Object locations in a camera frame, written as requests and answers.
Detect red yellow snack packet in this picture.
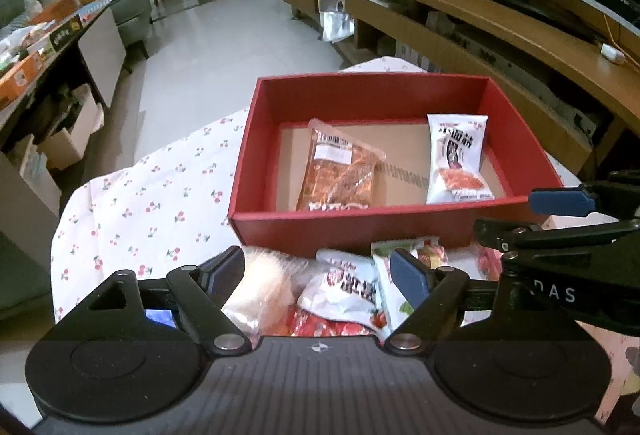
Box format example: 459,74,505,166
414,240,449,268

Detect blue foil packet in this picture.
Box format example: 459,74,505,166
144,309,177,329

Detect clear bread packet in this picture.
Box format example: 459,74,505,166
222,246,311,349

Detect orange snack packet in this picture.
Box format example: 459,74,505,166
295,117,388,213

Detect white strawberry print packet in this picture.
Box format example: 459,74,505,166
445,245,503,282

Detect pink patterned cloth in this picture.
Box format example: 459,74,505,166
580,320,640,435

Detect wooden television cabinet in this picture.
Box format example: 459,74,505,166
276,0,640,188

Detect white power adapter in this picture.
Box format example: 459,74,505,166
600,43,627,66

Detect yellow cable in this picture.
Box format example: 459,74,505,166
602,11,622,52

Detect orange basket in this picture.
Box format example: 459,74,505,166
30,0,82,26

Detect grey ottoman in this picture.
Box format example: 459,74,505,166
106,0,154,46

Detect green white wafer packet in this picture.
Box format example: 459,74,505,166
371,238,447,332

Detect dark coffee table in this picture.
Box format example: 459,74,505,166
0,0,129,236

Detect black box yellow print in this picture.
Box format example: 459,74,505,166
49,17,84,54

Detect white red snack packet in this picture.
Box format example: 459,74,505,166
297,248,392,333

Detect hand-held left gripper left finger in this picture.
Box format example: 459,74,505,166
52,245,252,357

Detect white plastic bag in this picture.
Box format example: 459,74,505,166
319,0,357,42

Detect cherry print tablecloth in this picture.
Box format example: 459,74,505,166
50,55,640,435

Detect orange flat box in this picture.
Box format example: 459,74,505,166
0,50,44,112

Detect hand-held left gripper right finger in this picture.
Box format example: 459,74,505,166
382,249,501,357

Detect red cardboard box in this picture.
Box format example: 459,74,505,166
227,74,563,256

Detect brown cardboard sheet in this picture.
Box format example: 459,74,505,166
275,119,511,212

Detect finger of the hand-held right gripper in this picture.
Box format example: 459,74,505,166
529,170,640,219
474,216,640,262

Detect open cardboard box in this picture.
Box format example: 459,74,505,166
37,84,106,172

